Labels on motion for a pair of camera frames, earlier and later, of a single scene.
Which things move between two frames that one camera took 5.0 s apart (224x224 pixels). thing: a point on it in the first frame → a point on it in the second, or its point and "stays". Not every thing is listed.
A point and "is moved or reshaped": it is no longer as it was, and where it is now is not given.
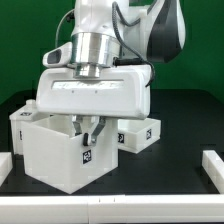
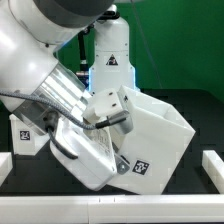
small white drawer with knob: x=17 y=120 stays
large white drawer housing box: x=55 y=153 is moved or reshaped
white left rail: x=6 y=165 stays
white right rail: x=213 y=166 stays
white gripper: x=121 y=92 → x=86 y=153
